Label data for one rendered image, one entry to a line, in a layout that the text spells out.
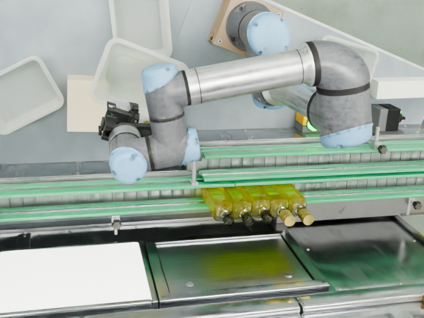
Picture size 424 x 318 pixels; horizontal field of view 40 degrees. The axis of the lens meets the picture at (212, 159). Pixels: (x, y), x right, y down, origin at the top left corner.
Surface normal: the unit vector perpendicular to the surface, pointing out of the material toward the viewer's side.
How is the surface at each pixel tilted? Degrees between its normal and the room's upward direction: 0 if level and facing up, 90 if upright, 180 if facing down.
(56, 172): 90
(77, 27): 0
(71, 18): 0
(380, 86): 0
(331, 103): 51
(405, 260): 90
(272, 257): 90
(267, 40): 8
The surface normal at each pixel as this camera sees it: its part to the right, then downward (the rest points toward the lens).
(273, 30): 0.18, 0.21
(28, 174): 0.04, -0.94
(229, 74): 0.07, -0.22
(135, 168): 0.18, 0.45
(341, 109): -0.29, 0.39
